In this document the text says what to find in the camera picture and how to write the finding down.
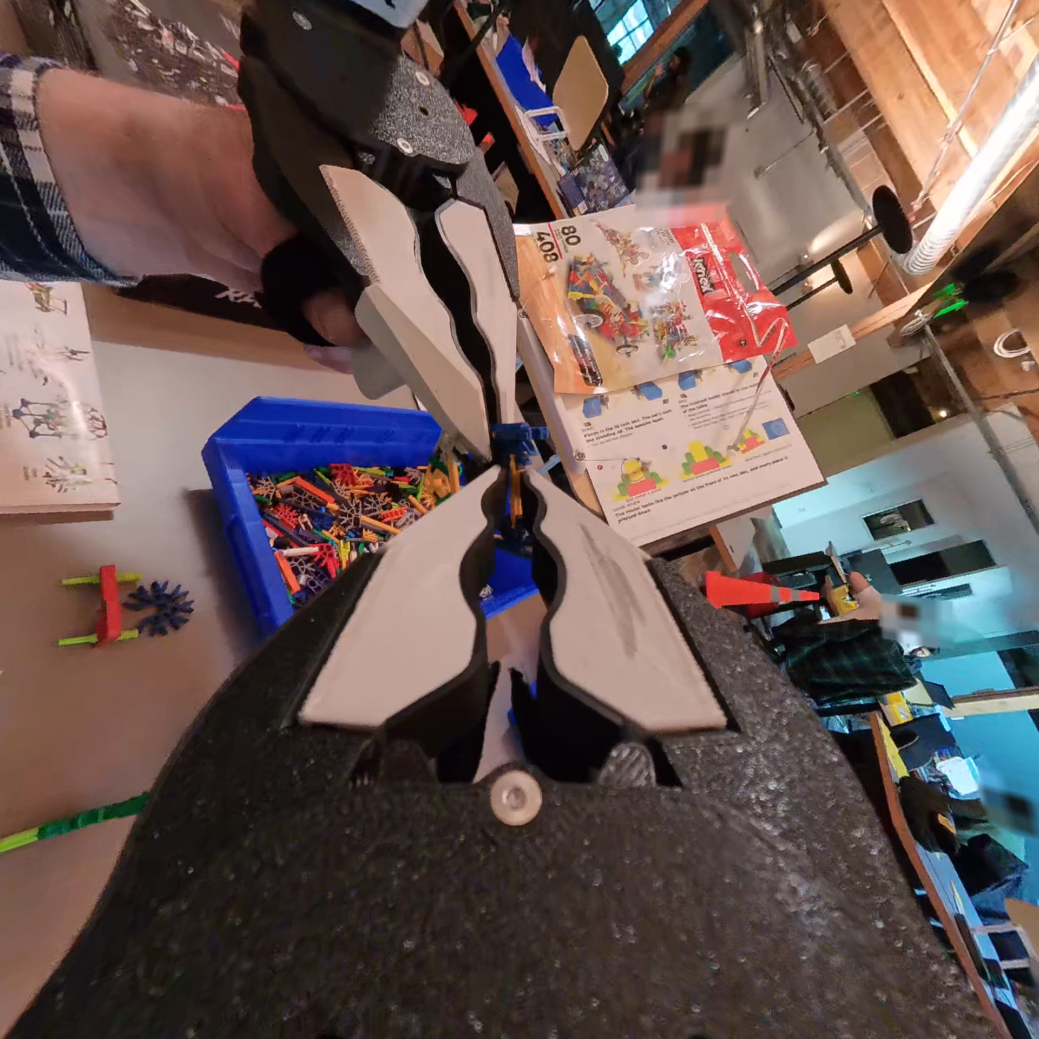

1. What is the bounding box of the toy set packaging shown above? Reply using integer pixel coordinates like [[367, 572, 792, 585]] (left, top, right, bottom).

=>
[[516, 201, 802, 401]]

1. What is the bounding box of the green leafy toy piece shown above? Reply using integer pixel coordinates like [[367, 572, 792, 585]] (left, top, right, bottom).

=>
[[0, 791, 157, 860]]

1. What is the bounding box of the small blue tray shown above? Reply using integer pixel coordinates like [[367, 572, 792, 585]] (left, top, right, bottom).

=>
[[493, 33, 549, 118]]

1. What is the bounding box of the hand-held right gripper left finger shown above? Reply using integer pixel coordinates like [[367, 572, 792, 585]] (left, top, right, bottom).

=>
[[297, 475, 505, 742]]

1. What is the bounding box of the orange traffic cone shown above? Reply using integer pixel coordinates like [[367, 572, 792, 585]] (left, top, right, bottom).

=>
[[700, 567, 823, 616]]

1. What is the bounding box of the pile of colourful toy pieces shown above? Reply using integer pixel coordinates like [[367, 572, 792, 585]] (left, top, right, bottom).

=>
[[247, 456, 465, 611]]

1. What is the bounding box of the person's left hand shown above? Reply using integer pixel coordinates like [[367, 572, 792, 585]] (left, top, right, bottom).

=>
[[95, 69, 369, 374]]

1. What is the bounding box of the person's left forearm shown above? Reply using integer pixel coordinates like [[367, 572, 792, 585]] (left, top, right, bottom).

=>
[[0, 49, 134, 288]]

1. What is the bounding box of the blue snowflake toy connector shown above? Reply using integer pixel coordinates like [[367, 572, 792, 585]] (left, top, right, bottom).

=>
[[127, 579, 198, 639]]

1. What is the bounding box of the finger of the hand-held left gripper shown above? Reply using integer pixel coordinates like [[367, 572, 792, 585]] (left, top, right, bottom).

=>
[[436, 196, 523, 427], [320, 162, 496, 457]]

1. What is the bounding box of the blue plastic bin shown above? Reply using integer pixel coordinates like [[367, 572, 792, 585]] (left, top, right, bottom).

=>
[[201, 396, 541, 643]]

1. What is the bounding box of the printed toy model leaflet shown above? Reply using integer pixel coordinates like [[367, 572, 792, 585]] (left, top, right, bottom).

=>
[[0, 279, 124, 519]]

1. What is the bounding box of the beige chair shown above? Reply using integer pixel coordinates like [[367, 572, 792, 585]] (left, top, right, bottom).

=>
[[549, 37, 613, 150]]

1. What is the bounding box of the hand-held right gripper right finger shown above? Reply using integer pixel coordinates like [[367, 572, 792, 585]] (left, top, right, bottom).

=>
[[528, 477, 730, 742]]

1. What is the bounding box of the building instruction sheet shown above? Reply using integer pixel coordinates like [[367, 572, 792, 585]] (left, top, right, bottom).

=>
[[534, 355, 830, 548]]

